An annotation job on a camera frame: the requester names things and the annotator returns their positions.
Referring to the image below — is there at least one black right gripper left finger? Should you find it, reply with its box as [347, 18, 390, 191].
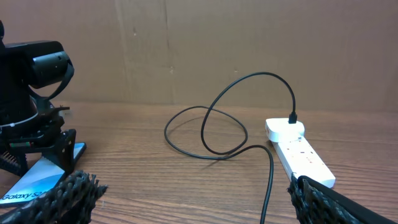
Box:
[1, 170, 108, 224]

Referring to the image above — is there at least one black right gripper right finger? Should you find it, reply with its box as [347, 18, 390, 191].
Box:
[287, 175, 397, 224]

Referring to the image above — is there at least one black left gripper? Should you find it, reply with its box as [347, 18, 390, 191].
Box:
[1, 107, 76, 174]

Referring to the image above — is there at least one Galaxy S24 smartphone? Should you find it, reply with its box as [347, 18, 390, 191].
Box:
[1, 142, 86, 208]

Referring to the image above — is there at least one black USB charging cable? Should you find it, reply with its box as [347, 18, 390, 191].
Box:
[164, 72, 298, 224]

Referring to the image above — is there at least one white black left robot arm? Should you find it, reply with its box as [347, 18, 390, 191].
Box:
[1, 40, 76, 177]

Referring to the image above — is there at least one white charger plug adapter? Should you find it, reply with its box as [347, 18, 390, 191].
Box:
[265, 118, 305, 142]

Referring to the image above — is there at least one white power strip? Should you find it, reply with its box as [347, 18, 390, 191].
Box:
[272, 137, 336, 189]

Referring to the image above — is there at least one brown cardboard backdrop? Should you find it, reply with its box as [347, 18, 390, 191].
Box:
[1, 1, 397, 112]

